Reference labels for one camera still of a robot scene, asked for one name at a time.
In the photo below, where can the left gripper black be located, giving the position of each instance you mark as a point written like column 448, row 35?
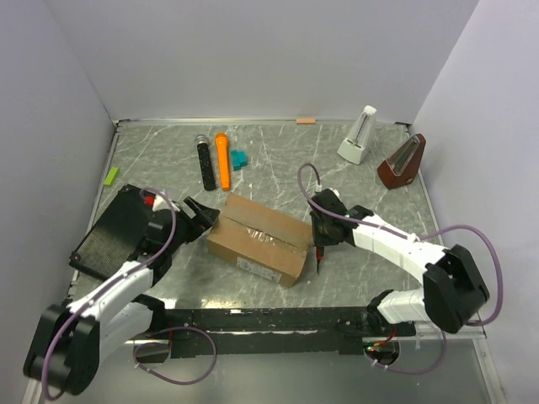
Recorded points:
column 205, row 219

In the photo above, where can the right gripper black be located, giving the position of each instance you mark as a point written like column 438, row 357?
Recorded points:
column 319, row 240

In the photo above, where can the red black utility knife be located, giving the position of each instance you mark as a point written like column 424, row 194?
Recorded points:
column 319, row 258

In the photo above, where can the brown cardboard express box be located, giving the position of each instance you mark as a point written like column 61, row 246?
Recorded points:
column 260, row 241

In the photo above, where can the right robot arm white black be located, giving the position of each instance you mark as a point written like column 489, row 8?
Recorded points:
column 451, row 288

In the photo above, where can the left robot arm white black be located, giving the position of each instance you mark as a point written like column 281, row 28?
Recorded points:
column 71, row 341

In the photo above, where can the black speaker case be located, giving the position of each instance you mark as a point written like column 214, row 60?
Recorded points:
column 115, row 235

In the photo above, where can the white metronome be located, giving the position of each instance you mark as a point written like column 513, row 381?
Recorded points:
column 356, row 145

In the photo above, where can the teal plastic block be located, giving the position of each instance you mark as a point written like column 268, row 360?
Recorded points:
column 239, row 159

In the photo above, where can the black microphone silver head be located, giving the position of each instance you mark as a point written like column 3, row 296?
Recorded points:
column 206, row 168

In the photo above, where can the green plastic block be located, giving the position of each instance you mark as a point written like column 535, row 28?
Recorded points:
column 111, row 176

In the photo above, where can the brown wooden metronome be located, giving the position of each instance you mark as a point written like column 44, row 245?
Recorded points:
column 402, row 167

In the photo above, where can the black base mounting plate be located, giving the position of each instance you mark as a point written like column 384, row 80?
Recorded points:
column 344, row 330

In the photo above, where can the orange tape piece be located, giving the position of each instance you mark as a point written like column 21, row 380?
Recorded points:
column 306, row 121

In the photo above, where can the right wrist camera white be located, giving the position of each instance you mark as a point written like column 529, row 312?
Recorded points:
column 320, row 189

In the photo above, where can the aluminium rail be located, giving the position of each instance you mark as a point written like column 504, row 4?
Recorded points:
column 472, row 332

